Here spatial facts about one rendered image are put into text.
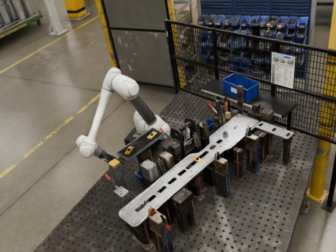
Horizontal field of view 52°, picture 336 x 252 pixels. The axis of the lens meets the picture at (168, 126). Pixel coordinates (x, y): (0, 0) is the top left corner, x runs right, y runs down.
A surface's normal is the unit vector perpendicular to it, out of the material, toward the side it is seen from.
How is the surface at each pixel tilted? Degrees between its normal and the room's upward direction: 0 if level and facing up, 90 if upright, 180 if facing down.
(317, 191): 90
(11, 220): 0
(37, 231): 0
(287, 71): 90
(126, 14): 91
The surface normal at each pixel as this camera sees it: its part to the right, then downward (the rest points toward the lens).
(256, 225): -0.14, -0.81
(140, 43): -0.48, 0.54
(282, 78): -0.69, 0.50
